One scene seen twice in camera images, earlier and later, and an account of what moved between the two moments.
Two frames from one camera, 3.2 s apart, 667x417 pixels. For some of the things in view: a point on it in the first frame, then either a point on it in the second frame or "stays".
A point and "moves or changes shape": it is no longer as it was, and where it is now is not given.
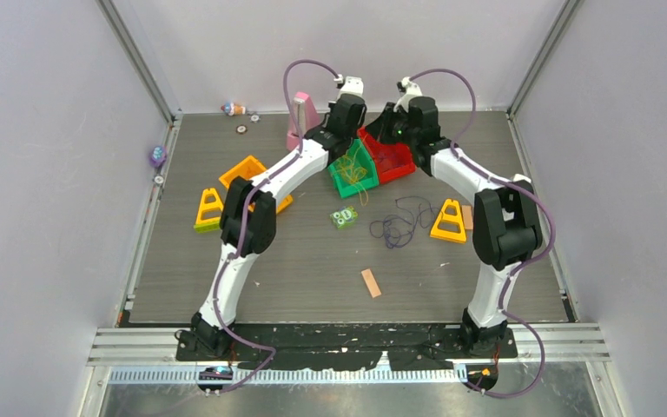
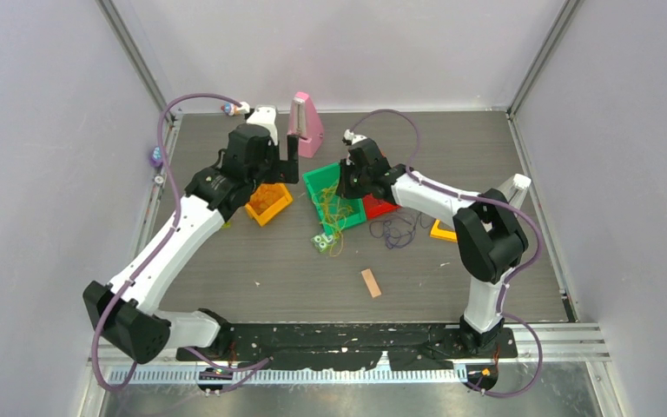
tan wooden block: (371, 282) stays
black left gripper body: (350, 138) -> (274, 169)
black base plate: (349, 347) stays
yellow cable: (352, 173) moves or changes shape
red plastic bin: (392, 160) -> (375, 208)
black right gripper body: (395, 128) -> (353, 183)
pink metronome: (307, 117) stays
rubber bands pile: (346, 167) moves or changes shape
